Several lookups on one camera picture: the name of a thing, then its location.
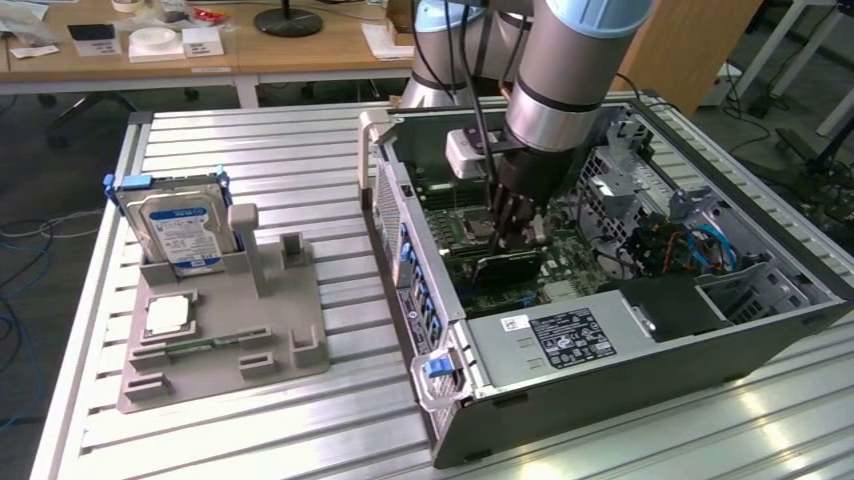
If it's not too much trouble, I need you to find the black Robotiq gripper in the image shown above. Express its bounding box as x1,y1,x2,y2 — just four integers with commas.
490,147,559,254

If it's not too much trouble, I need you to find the black graphics card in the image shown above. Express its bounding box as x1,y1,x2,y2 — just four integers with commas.
466,248,546,287

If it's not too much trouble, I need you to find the CPU socket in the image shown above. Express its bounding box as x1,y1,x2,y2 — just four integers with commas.
459,204,499,246

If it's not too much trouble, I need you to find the perforated silver disk bay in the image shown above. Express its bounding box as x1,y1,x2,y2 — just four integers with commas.
574,144,679,241

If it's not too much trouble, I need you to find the green motherboard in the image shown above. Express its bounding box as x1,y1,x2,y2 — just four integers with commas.
414,162,626,321

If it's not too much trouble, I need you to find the installed green RAM stick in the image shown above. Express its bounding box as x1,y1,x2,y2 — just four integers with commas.
443,244,495,260

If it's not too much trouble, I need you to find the silver chipset heat sink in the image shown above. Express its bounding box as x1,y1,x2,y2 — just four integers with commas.
551,278,593,303

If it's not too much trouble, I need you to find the white paper stack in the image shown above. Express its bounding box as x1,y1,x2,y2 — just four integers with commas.
361,21,417,62

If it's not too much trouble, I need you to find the wooden cabinet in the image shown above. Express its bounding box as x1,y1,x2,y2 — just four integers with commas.
603,0,764,117

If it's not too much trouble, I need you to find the brown cardboard box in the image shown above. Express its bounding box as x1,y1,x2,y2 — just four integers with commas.
385,0,422,34

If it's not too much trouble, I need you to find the grey power supply unit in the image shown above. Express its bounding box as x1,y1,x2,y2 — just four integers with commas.
465,291,663,392

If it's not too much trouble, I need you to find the wooden desk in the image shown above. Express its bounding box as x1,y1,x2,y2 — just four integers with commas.
0,0,602,97

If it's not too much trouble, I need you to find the blue case latch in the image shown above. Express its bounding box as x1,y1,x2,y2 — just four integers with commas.
425,351,457,380

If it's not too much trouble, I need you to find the open grey disk bay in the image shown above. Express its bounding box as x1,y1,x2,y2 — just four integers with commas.
693,257,816,326

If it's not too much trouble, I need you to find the open dark PC case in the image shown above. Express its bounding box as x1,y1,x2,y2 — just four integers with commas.
358,88,854,470

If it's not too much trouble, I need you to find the black round lamp base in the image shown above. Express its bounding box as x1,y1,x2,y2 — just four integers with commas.
252,0,326,39

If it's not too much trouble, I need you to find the small white labelled box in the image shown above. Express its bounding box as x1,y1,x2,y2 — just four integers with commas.
180,25,224,59

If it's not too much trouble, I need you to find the loose green RAM stick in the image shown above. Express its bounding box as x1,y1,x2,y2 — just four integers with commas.
163,333,247,354

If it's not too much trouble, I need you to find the grey parts rack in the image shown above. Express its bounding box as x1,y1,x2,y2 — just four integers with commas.
116,189,334,416

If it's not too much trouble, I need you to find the silver CPU chip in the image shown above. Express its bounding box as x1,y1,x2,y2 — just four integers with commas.
144,295,194,338

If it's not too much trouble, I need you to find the white box with tape roll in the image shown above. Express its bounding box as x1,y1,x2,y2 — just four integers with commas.
127,27,187,65

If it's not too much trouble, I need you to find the black office chair base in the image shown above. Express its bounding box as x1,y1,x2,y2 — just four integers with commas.
36,92,146,150

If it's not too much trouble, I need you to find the black and white box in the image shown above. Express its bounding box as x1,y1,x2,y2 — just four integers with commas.
67,23,123,58

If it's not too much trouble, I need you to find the clear plastic bag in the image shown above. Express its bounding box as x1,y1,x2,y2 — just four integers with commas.
0,0,66,46

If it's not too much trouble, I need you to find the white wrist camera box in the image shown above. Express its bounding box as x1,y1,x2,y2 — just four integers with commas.
445,128,510,180

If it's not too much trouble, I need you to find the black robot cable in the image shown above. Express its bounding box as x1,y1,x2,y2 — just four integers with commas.
407,0,513,251

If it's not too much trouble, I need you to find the black wire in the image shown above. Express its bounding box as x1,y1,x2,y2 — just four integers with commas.
574,187,635,281

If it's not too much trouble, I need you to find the black cable behind case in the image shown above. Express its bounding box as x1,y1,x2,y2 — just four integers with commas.
613,72,677,109

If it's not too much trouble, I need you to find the red wire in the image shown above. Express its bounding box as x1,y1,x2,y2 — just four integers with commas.
659,230,689,275

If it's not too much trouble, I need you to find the blue data wire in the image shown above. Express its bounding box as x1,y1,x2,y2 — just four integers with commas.
691,225,726,274
706,224,741,274

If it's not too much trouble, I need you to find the white metal desk frame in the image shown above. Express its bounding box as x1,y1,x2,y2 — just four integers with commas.
730,0,854,137

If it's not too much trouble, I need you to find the hard disk with blue bracket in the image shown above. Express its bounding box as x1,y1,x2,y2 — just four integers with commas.
103,169,240,277

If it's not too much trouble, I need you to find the white floor cable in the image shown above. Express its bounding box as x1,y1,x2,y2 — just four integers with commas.
0,209,106,240

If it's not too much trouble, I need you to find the blue floor cable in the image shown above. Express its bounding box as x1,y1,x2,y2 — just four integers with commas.
0,234,52,434

